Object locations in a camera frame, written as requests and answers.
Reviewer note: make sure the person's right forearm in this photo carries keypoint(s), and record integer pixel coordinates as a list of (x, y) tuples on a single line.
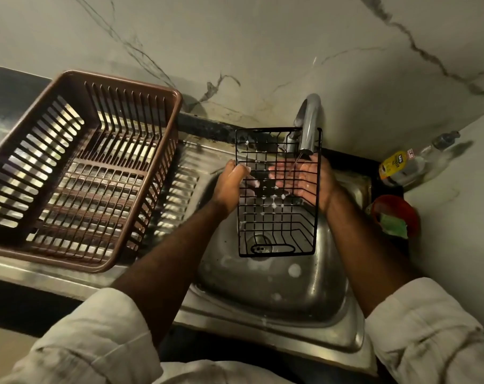
[(366, 255)]

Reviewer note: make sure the person's right fingers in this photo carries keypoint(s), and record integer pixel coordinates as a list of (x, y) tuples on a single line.
[(284, 175)]

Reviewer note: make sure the red plastic bowl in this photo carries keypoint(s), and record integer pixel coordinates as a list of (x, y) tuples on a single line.
[(402, 213)]

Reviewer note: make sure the person's right hand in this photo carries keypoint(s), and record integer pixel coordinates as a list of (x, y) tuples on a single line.
[(314, 180)]

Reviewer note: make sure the sink drain strainer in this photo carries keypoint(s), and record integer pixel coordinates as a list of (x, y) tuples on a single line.
[(262, 245)]

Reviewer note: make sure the person's left forearm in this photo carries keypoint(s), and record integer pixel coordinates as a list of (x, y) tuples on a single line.
[(174, 261)]

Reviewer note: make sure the stainless steel sink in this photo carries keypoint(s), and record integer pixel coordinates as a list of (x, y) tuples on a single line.
[(266, 275)]

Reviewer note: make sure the person's left hand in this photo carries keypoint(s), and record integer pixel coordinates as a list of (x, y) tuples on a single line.
[(228, 186)]

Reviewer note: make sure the brown plastic dish basket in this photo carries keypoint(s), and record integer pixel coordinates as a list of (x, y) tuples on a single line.
[(78, 171)]

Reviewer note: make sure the green scrub sponge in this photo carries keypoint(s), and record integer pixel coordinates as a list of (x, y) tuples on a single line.
[(394, 225)]

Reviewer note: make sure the clear yellow-label dish soap bottle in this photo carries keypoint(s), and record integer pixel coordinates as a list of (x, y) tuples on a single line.
[(410, 163)]

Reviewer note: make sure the person's left fingers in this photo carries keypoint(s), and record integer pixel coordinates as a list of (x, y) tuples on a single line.
[(246, 176)]

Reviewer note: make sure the chrome faucet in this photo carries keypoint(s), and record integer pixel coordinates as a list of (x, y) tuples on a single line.
[(308, 123)]

